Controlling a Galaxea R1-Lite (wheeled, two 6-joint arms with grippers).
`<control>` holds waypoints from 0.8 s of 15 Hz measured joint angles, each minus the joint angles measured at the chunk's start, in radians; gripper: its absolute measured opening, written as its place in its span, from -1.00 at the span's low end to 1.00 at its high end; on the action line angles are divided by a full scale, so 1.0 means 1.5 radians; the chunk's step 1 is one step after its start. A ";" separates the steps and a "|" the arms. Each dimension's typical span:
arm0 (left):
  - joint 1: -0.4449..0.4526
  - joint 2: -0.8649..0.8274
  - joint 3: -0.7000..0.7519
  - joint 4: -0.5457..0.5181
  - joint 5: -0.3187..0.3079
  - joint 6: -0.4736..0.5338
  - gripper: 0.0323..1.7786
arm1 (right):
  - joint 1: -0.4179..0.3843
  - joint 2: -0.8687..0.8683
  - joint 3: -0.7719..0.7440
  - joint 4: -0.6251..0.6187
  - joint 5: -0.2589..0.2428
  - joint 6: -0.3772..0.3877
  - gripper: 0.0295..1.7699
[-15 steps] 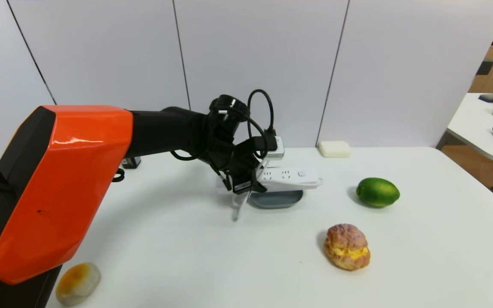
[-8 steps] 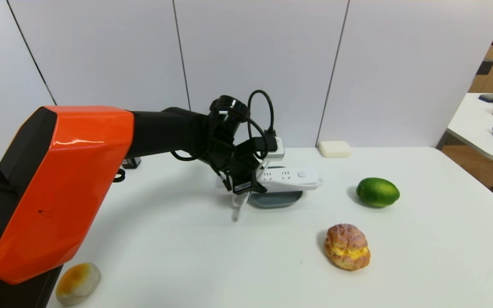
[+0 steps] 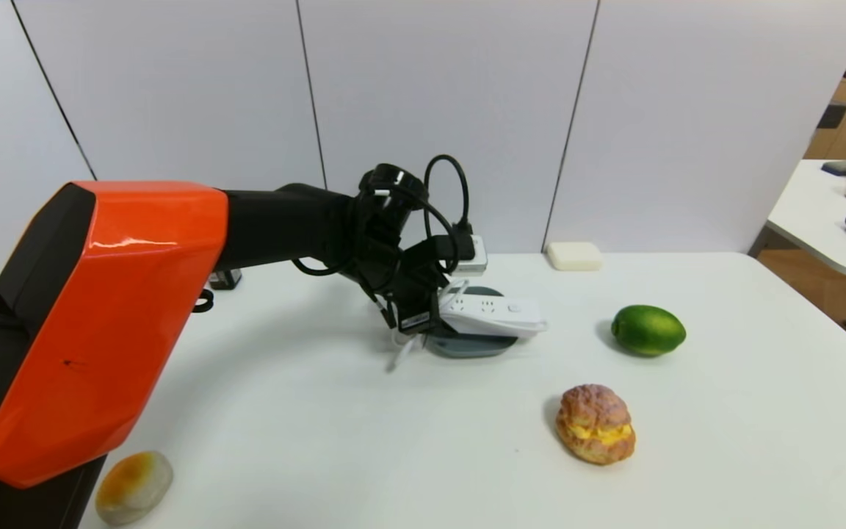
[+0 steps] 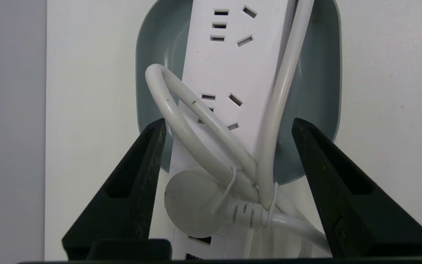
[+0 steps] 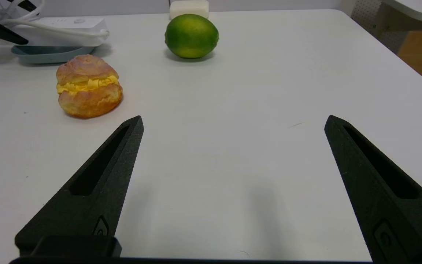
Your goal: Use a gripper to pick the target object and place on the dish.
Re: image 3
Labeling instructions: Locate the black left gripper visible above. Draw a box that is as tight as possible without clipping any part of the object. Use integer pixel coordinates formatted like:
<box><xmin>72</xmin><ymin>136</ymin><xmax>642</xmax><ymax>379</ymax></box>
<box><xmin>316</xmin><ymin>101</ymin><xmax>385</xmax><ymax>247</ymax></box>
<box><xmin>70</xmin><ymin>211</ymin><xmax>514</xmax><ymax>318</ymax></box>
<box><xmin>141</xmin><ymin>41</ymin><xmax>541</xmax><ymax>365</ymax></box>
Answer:
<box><xmin>390</xmin><ymin>268</ymin><xmax>460</xmax><ymax>348</ymax></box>

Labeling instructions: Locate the grey-blue square dish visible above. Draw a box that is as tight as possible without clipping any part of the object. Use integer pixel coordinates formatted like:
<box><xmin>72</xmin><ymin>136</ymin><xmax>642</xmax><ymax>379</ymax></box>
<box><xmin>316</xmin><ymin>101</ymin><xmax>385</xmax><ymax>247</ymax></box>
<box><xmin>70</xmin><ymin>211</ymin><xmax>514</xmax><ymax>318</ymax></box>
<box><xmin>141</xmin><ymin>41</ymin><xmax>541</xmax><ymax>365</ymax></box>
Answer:
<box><xmin>423</xmin><ymin>287</ymin><xmax>521</xmax><ymax>359</ymax></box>

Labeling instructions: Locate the white soap bar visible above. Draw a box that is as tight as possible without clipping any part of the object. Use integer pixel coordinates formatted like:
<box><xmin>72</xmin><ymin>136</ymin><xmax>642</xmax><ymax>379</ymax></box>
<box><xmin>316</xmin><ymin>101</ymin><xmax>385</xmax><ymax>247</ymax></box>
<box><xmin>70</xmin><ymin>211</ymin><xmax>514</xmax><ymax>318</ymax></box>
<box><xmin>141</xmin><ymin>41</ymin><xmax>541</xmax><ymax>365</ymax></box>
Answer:
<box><xmin>546</xmin><ymin>242</ymin><xmax>603</xmax><ymax>272</ymax></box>

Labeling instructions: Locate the cream puff pastry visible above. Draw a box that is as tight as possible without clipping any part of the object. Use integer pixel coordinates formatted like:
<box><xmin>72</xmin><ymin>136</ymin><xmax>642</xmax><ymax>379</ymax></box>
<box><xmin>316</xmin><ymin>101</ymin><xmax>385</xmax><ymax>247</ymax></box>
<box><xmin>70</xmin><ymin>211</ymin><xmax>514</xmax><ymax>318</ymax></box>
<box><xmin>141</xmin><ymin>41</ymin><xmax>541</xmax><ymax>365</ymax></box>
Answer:
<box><xmin>556</xmin><ymin>384</ymin><xmax>637</xmax><ymax>465</ymax></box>

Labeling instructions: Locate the green lime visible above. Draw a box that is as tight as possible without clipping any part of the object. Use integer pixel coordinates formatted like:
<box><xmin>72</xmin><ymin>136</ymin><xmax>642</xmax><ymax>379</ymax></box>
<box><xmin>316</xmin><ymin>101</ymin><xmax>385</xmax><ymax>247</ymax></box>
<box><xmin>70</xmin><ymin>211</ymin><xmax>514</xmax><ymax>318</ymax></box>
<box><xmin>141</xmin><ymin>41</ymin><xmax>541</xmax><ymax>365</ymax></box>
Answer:
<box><xmin>611</xmin><ymin>305</ymin><xmax>687</xmax><ymax>358</ymax></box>

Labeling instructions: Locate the orange white round bun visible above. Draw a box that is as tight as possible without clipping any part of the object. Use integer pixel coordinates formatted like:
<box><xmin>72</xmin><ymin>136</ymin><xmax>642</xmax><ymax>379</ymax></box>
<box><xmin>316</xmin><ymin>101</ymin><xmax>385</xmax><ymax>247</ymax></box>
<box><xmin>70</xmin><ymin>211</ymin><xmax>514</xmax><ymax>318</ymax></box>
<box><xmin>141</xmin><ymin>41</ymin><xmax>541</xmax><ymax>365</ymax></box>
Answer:
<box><xmin>95</xmin><ymin>450</ymin><xmax>174</xmax><ymax>526</ymax></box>

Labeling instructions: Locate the white side table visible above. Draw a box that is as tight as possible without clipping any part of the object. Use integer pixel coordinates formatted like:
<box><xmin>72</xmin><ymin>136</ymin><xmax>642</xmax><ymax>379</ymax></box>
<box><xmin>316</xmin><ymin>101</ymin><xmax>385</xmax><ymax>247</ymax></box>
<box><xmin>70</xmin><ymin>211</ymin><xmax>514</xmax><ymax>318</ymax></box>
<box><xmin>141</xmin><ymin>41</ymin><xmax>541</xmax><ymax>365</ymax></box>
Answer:
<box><xmin>750</xmin><ymin>160</ymin><xmax>846</xmax><ymax>284</ymax></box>

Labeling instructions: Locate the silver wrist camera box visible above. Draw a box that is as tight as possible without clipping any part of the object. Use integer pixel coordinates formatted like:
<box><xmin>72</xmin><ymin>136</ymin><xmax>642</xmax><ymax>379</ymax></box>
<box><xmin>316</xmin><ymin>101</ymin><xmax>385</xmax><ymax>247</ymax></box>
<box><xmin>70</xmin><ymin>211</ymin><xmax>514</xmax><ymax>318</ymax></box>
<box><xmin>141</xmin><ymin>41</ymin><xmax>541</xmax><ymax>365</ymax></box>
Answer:
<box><xmin>454</xmin><ymin>235</ymin><xmax>488</xmax><ymax>277</ymax></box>

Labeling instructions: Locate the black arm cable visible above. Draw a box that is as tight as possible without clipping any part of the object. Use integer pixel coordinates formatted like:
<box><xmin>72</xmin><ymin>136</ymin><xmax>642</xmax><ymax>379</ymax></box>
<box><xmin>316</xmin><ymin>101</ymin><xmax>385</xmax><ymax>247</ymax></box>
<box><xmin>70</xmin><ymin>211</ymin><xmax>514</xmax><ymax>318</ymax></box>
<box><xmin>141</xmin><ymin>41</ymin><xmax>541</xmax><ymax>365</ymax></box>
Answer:
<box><xmin>291</xmin><ymin>187</ymin><xmax>460</xmax><ymax>295</ymax></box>

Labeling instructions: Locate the black camera cable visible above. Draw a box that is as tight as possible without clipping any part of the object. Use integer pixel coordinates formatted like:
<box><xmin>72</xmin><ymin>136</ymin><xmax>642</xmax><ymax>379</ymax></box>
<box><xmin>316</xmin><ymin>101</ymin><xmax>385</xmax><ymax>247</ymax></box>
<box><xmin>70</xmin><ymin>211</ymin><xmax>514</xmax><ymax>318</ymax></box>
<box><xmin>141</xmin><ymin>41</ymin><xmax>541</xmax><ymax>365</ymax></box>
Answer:
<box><xmin>423</xmin><ymin>154</ymin><xmax>477</xmax><ymax>243</ymax></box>

